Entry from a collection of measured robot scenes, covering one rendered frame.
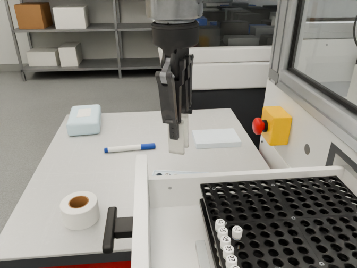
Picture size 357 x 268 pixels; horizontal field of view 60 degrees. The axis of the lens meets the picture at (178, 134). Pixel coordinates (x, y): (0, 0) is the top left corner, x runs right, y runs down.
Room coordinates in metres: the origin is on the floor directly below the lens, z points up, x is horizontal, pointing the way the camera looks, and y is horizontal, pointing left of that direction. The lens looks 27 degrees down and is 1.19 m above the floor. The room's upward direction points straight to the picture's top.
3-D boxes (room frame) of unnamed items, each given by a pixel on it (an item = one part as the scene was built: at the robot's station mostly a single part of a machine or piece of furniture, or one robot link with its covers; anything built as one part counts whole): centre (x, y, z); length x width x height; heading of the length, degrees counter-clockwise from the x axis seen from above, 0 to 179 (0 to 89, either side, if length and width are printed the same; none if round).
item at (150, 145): (0.74, 0.13, 0.77); 0.14 x 0.02 x 0.02; 101
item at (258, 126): (0.65, -0.19, 0.88); 0.04 x 0.03 x 0.04; 6
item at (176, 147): (0.51, 0.00, 0.92); 0.03 x 0.01 x 0.07; 71
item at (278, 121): (0.65, -0.22, 0.88); 0.07 x 0.05 x 0.07; 6
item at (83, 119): (0.89, 0.30, 0.78); 0.15 x 0.10 x 0.04; 11
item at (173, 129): (0.49, 0.01, 0.95); 0.03 x 0.01 x 0.05; 161
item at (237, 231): (0.28, -0.07, 0.89); 0.01 x 0.01 x 0.05
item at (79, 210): (0.47, 0.19, 0.78); 0.07 x 0.07 x 0.04
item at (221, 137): (0.79, -0.11, 0.77); 0.13 x 0.09 x 0.02; 96
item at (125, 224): (0.29, 0.07, 0.91); 0.07 x 0.04 x 0.01; 6
